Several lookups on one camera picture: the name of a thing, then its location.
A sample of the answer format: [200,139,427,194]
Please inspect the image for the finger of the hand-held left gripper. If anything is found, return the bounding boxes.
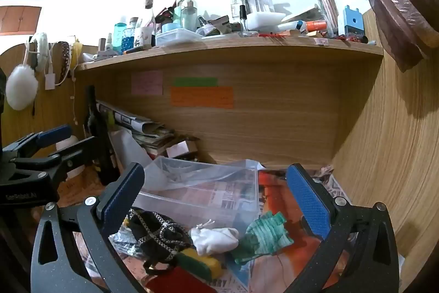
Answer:
[12,136,105,178]
[2,124,73,160]

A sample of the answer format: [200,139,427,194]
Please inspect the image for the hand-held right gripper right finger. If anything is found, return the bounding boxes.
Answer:
[285,163,400,293]

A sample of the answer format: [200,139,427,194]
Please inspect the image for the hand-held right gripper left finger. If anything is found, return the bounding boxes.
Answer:
[30,162,146,293]

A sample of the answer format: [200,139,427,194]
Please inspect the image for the white plastic jar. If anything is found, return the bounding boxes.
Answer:
[55,136,87,177]

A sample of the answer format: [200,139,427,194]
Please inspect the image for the silver foil wrapper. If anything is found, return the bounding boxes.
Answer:
[110,221,148,260]

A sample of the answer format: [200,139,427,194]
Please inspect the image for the green striped sock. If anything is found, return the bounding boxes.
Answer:
[231,211,295,265]

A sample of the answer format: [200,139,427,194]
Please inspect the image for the white fluffy earmuffs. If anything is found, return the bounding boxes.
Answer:
[5,32,50,111]

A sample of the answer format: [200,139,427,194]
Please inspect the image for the stack of magazines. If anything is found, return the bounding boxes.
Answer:
[96,100,200,157]

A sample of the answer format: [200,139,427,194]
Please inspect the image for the small cardboard box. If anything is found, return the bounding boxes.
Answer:
[166,140,200,162]

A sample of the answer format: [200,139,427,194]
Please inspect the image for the brown patterned headband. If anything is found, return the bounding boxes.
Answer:
[57,41,72,86]

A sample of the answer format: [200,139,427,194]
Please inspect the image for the clear plastic storage box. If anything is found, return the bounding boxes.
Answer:
[132,156,264,232]

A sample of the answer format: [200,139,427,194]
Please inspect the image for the yellow headband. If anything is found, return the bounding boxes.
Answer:
[70,37,85,74]

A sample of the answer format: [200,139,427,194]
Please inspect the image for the pink sticky note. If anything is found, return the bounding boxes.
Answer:
[131,71,163,95]

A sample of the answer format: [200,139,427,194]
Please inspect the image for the red flat packet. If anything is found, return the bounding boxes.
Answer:
[144,267,220,293]

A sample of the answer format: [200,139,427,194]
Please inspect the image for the white sock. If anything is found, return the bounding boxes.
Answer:
[188,219,241,256]

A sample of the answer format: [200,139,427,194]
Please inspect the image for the yellow green sponge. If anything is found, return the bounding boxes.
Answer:
[175,248,223,280]

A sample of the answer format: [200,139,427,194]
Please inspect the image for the black marker pen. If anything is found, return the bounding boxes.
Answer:
[123,45,152,55]

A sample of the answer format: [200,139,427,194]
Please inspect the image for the teal plastic bottle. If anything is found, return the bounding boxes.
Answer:
[114,22,128,53]

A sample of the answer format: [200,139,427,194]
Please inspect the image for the brown wooden cabinet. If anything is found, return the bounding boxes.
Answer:
[0,5,42,36]

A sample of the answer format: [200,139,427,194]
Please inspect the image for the blue liquid bottle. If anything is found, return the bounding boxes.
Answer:
[123,17,139,51]

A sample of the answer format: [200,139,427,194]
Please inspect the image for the orange sticky note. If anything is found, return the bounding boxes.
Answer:
[170,86,234,108]

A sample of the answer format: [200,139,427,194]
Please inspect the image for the white printed cup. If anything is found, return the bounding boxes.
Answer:
[134,26,154,48]

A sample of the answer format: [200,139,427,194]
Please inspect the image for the green sticky note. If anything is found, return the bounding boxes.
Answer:
[172,77,219,88]

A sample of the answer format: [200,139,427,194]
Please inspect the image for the translucent lidded box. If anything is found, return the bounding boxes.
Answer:
[155,28,203,47]

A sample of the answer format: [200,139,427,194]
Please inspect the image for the wooden shelf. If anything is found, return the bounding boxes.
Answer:
[75,35,385,71]

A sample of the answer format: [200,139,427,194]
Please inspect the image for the cork-stoppered glass bottle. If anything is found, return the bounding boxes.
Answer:
[143,0,156,26]

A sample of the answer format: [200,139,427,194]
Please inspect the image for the pale green glass bottle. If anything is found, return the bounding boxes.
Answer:
[180,0,199,33]

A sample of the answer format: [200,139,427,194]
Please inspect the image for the orange tube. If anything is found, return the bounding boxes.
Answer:
[306,20,327,33]

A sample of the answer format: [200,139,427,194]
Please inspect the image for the white tube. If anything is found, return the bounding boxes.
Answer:
[277,20,304,33]

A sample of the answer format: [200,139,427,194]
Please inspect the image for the dark perfume bottle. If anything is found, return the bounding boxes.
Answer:
[197,16,220,37]

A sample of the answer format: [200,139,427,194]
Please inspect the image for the blue box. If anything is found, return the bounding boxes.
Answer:
[343,5,363,38]

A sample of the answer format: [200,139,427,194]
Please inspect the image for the white rectangular tray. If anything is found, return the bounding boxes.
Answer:
[246,12,287,33]

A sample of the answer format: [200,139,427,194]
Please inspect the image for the tall clear jar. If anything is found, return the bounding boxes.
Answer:
[316,0,338,38]

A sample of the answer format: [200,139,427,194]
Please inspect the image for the small black-capped glass bottle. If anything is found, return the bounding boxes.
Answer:
[239,5,249,36]

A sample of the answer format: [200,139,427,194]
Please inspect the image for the brown small carton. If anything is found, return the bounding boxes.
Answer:
[211,16,241,34]

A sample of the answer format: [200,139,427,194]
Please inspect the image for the brown plastic bag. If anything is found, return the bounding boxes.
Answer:
[359,0,439,73]

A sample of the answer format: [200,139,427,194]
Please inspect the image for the white hanging cord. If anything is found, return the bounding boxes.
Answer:
[70,71,79,125]

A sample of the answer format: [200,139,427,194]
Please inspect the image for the black chain-trimmed pouch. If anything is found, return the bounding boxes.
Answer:
[125,208,193,275]

